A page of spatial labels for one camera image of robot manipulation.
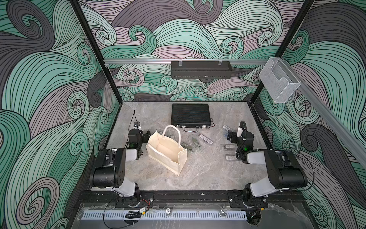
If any clear compass case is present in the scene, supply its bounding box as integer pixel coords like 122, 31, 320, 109
221, 144, 235, 150
225, 155, 238, 161

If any cream canvas tote bag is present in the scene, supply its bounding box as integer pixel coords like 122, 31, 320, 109
146, 125, 188, 176

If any white label compass case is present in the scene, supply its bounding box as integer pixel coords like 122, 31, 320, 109
199, 134, 214, 145

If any green label compass case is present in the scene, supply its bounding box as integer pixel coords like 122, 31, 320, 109
192, 137, 202, 148

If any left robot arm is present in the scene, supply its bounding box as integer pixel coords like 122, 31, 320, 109
90, 129, 151, 201

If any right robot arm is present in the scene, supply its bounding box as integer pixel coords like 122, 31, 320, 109
227, 131, 308, 201

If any black metal briefcase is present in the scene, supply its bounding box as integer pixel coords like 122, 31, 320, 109
171, 104, 212, 129

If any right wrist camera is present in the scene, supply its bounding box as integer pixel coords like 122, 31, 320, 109
236, 127, 243, 137

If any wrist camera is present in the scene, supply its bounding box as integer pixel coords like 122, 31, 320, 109
133, 121, 141, 129
236, 127, 243, 137

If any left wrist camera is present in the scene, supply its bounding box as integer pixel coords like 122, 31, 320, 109
133, 121, 141, 129

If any clear acrylic wall holder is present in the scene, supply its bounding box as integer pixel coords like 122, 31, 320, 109
259, 57, 301, 104

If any white slotted cable duct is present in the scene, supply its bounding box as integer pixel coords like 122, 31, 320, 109
81, 210, 247, 220

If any aluminium rail back wall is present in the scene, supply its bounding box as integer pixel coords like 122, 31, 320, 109
104, 58, 268, 65

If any aluminium rail wall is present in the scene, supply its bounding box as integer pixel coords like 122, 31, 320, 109
104, 58, 268, 65
281, 59, 366, 166

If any black wall shelf tray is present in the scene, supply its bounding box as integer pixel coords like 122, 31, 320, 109
171, 62, 233, 80

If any aluminium rail right wall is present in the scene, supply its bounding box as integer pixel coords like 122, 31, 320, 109
281, 59, 366, 166

